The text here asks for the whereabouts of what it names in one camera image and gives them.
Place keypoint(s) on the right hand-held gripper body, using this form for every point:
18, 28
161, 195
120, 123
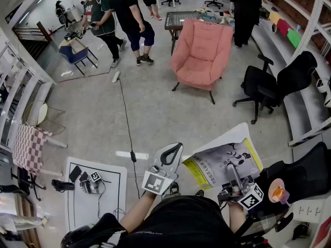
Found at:
249, 198

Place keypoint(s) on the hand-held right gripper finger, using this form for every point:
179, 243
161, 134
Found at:
234, 174

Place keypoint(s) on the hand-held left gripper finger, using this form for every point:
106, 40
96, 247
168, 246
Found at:
178, 164
158, 155

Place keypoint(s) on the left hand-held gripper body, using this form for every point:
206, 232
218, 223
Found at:
156, 185

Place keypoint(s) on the grey and yellow book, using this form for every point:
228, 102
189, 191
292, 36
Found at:
217, 161

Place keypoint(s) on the pink cushioned armchair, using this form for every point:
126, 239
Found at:
201, 58

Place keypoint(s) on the person's right forearm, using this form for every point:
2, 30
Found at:
236, 217

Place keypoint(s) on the person's left forearm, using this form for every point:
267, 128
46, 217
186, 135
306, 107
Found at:
139, 210

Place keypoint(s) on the person's left shoe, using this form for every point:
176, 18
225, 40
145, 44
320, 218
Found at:
173, 188

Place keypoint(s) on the person's shoe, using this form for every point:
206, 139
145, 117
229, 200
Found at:
199, 193
173, 188

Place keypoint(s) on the pink and orange toy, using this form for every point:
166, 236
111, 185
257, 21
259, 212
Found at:
278, 191

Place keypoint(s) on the person's right shoe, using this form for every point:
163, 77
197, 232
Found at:
199, 193

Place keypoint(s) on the white mat with black border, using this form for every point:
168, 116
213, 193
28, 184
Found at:
113, 190

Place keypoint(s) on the person's black shirt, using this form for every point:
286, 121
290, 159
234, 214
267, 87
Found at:
181, 223

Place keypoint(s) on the black mesh office chair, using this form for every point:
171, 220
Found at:
305, 172

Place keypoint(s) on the grey gripper device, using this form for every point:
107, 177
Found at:
90, 185

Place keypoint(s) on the black flat box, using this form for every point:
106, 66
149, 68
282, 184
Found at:
75, 173

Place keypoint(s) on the white power strip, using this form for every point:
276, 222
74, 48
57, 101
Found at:
116, 77

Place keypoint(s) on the white shelving unit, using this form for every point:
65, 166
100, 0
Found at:
305, 107

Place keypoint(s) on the pink checkered tablecloth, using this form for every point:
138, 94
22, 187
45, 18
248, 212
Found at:
27, 148

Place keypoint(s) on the blue chair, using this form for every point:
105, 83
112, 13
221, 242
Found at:
73, 54

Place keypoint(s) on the dark wicker table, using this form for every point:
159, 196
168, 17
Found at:
181, 18

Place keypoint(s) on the black device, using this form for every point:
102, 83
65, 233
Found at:
72, 36

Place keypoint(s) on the green paper sheet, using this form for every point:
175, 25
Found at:
294, 38

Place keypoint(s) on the red paper sheet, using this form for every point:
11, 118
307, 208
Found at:
284, 27

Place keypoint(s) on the white glass cabinet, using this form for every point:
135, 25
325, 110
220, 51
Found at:
15, 86

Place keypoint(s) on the yellow paper sheet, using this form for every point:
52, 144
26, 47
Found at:
274, 17

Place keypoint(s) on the wooden staircase railing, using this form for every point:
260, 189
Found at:
31, 40

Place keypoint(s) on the white table frame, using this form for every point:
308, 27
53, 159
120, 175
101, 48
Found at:
55, 141

